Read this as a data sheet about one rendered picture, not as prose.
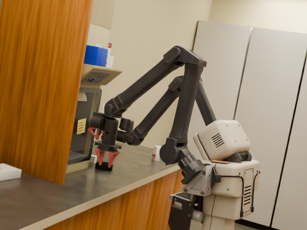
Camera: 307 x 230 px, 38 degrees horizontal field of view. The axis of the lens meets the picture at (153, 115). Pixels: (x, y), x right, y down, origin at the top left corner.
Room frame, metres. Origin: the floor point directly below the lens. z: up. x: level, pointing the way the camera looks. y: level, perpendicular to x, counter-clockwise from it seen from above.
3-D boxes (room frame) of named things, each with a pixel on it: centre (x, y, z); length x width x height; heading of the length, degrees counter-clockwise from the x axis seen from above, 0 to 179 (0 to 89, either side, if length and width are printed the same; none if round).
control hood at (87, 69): (2.26, 0.31, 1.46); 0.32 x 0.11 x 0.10; 159
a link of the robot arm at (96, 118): (1.90, 0.20, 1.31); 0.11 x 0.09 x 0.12; 58
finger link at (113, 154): (1.88, 0.16, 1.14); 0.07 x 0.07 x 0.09; 69
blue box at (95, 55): (2.19, 0.34, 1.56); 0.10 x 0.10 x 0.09; 69
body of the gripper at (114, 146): (1.89, 0.17, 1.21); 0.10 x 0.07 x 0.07; 69
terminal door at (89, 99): (2.28, 0.36, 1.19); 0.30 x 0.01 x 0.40; 158
